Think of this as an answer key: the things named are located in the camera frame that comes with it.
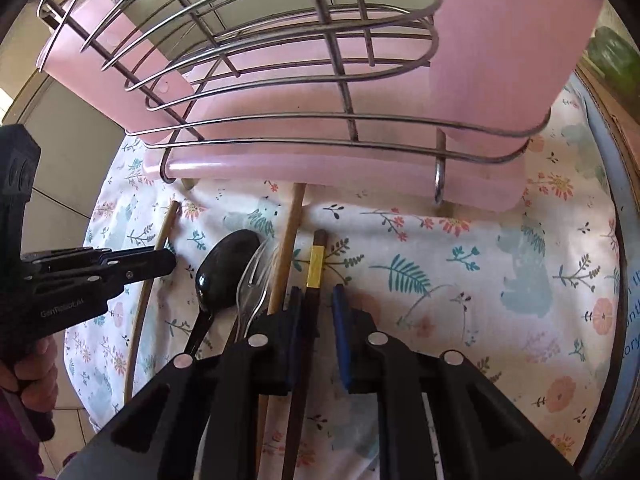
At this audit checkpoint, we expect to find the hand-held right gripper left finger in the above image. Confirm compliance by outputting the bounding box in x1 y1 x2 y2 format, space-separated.
92 285 307 480

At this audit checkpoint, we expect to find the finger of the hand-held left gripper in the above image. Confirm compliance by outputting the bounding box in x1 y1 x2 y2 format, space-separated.
20 246 153 267
30 249 177 307

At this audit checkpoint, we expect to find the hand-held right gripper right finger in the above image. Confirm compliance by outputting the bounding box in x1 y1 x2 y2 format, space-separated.
331 284 581 480

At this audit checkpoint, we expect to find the clear plastic fork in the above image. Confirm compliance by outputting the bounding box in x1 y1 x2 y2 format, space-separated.
234 239 275 341

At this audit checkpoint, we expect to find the light wooden chopstick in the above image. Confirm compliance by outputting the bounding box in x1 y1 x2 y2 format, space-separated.
124 201 181 403
254 182 307 480

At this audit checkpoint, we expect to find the dark chopstick with gold band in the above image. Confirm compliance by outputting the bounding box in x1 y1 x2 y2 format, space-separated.
281 229 328 480

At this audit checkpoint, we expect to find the black plastic spoon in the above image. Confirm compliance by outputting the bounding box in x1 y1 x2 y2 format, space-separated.
185 229 262 358

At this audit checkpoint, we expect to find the pink plastic utensil holder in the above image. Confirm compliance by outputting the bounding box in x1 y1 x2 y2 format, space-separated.
35 0 606 213

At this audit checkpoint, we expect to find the person's left forearm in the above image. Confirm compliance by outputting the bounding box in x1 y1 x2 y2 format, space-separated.
0 392 43 480

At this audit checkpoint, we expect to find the person's left hand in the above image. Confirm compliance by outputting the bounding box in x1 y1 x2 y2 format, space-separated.
0 335 59 412

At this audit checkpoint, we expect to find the floral printed cloth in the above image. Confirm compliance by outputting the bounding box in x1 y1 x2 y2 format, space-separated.
65 85 623 480

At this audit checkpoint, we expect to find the flattened cardboard box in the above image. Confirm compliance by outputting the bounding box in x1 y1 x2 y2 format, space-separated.
570 60 640 480

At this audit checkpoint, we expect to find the green bell pepper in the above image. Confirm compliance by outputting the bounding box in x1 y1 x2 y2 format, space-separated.
585 25 640 91

